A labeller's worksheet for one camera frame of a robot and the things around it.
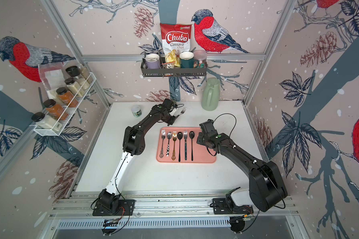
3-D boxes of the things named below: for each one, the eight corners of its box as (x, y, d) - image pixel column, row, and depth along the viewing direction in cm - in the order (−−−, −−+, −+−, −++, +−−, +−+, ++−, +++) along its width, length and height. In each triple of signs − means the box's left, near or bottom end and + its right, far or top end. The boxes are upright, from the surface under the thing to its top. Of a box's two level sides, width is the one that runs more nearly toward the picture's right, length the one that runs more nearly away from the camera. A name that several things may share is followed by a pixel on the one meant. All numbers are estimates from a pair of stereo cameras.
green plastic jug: (202, 116, 116) (206, 91, 97) (200, 98, 129) (203, 74, 110) (217, 116, 116) (224, 91, 97) (214, 98, 129) (219, 74, 110)
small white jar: (131, 117, 114) (129, 112, 110) (134, 109, 119) (132, 105, 115) (140, 117, 114) (138, 112, 110) (142, 109, 119) (140, 105, 115)
